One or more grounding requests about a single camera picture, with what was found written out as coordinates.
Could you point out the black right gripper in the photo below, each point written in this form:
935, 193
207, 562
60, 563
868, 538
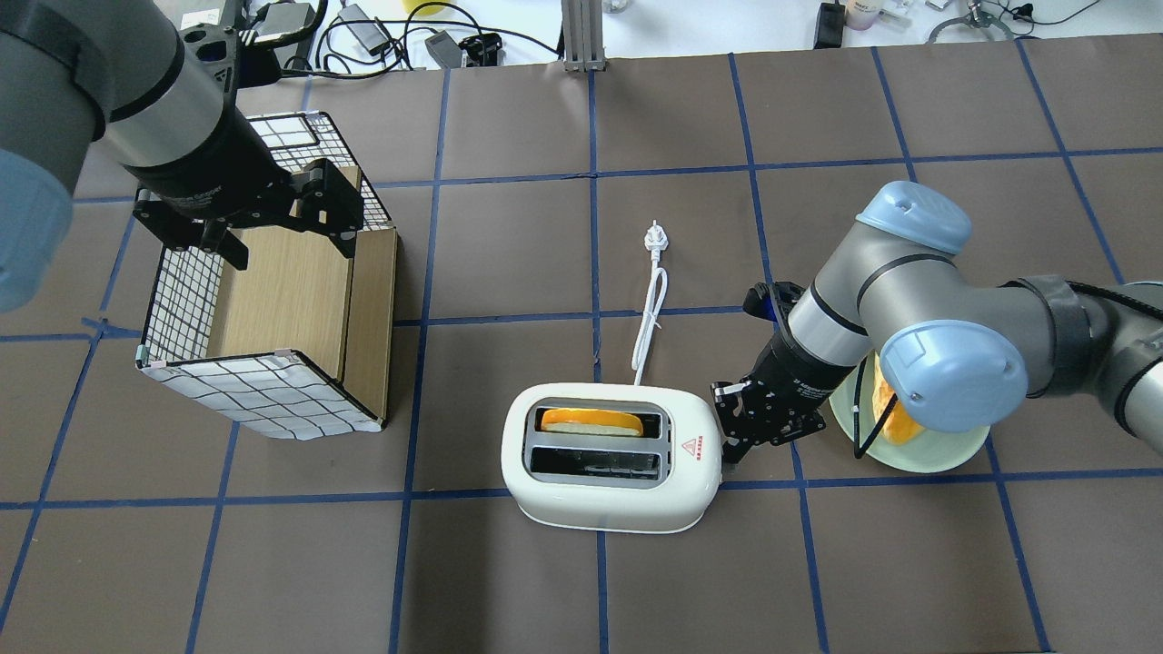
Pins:
789, 371

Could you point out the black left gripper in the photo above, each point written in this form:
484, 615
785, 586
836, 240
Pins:
211, 161

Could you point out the white two-slot toaster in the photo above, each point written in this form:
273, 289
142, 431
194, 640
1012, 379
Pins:
659, 483

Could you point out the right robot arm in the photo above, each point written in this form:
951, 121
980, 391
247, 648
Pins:
957, 356

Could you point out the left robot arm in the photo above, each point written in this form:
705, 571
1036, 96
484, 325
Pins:
161, 99

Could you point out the toast slice in toaster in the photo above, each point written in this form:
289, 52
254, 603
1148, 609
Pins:
588, 420

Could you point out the golden triangular pastry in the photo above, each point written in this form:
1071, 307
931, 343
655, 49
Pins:
899, 427

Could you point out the pale green round plate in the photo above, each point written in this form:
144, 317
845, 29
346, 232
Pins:
931, 452

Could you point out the black power adapter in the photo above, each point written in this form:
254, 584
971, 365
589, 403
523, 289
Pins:
829, 28

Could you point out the wire basket with wooden shelf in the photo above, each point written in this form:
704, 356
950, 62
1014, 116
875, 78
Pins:
298, 345

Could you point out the aluminium frame post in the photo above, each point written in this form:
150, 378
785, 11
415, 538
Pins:
582, 36

